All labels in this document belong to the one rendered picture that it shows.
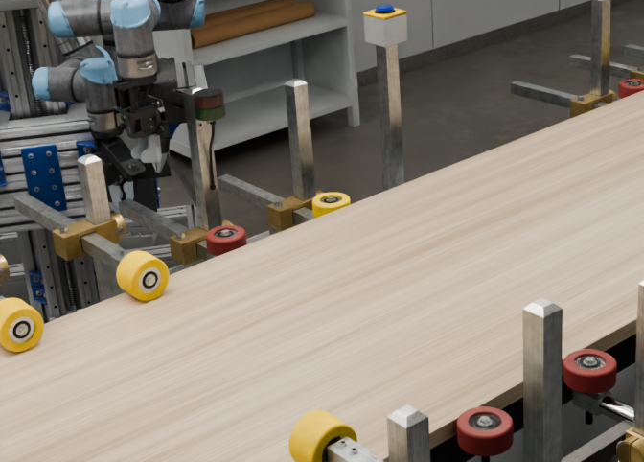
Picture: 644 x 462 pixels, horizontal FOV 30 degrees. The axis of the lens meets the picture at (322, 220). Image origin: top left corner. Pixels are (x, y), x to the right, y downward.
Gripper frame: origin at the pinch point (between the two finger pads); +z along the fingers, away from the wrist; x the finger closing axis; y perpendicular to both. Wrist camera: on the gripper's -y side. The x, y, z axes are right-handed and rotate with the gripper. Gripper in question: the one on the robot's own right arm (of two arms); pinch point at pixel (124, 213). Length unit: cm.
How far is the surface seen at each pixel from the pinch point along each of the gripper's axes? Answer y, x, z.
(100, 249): -40, 27, -13
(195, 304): -63, 21, -7
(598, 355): -125, -13, -8
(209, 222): -32.1, -2.6, -6.2
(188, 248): -32.9, 3.6, -2.7
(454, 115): 161, -260, 82
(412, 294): -88, -8, -7
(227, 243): -45.6, 2.1, -7.3
